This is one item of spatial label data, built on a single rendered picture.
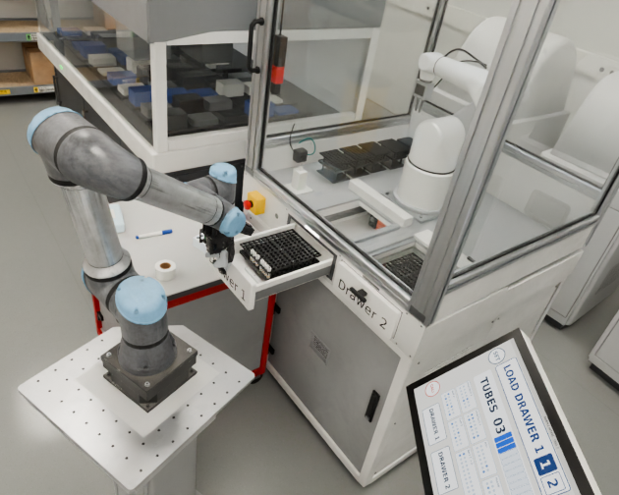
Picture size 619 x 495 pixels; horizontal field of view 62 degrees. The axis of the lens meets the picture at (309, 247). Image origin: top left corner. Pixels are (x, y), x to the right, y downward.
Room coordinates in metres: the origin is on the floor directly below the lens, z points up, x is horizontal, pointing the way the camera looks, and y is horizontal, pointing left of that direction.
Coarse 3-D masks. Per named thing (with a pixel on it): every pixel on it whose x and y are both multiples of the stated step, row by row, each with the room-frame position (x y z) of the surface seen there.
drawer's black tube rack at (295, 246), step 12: (264, 240) 1.47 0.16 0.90; (276, 240) 1.49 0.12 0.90; (288, 240) 1.50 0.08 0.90; (300, 240) 1.51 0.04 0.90; (240, 252) 1.42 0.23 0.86; (264, 252) 1.40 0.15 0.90; (276, 252) 1.41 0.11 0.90; (288, 252) 1.46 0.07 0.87; (300, 252) 1.44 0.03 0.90; (312, 252) 1.45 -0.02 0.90; (252, 264) 1.36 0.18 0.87; (276, 264) 1.35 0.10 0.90; (288, 264) 1.36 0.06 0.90; (300, 264) 1.41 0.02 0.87; (312, 264) 1.43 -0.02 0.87; (264, 276) 1.31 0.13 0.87; (276, 276) 1.32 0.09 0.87
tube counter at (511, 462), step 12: (492, 420) 0.69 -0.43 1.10; (504, 420) 0.68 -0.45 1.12; (492, 432) 0.67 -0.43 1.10; (504, 432) 0.66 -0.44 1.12; (504, 444) 0.64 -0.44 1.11; (516, 444) 0.63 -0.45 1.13; (504, 456) 0.61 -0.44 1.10; (516, 456) 0.61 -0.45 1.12; (504, 468) 0.59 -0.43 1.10; (516, 468) 0.58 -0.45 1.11; (516, 480) 0.56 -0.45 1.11; (528, 480) 0.56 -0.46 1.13; (516, 492) 0.54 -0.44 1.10; (528, 492) 0.54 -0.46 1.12
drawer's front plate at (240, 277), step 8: (232, 264) 1.27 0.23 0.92; (216, 272) 1.34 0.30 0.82; (232, 272) 1.27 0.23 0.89; (240, 272) 1.24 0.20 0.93; (224, 280) 1.30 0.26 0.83; (240, 280) 1.24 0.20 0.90; (248, 280) 1.21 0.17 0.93; (232, 288) 1.27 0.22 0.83; (240, 288) 1.23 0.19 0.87; (248, 288) 1.20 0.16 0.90; (240, 296) 1.23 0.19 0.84; (248, 296) 1.20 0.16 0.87; (248, 304) 1.19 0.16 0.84
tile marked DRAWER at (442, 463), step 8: (448, 448) 0.67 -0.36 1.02; (432, 456) 0.67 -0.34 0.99; (440, 456) 0.66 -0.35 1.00; (448, 456) 0.66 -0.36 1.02; (432, 464) 0.65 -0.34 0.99; (440, 464) 0.65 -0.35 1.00; (448, 464) 0.64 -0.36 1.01; (440, 472) 0.63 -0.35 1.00; (448, 472) 0.62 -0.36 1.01; (440, 480) 0.61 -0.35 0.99; (448, 480) 0.61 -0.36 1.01; (456, 480) 0.60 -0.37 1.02; (440, 488) 0.60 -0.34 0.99; (448, 488) 0.59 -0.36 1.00; (456, 488) 0.59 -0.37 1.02
